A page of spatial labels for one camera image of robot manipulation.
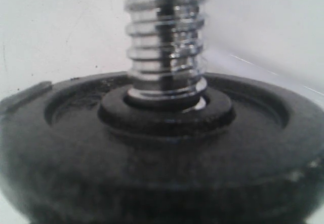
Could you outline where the chrome threaded dumbbell bar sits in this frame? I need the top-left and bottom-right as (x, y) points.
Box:
(125, 0), (207, 102)

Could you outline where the black plate bar end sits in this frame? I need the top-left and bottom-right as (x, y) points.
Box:
(1, 72), (323, 223)

